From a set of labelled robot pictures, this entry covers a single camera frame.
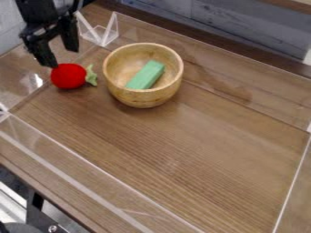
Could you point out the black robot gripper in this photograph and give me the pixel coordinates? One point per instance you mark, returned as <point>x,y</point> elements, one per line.
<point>48,18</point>

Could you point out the red plush strawberry toy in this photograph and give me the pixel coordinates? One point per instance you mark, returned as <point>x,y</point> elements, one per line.
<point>69,76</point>

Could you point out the wooden bowl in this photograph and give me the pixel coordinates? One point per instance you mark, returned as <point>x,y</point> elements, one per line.
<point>123,63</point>

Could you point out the green rectangular block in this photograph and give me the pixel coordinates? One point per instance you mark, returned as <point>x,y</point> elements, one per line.
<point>146,77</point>

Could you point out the clear acrylic corner bracket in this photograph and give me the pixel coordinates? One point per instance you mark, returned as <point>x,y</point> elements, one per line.
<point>100,35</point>

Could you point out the clear acrylic tray wall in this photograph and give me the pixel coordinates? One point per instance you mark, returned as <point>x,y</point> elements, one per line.
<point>102,202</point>

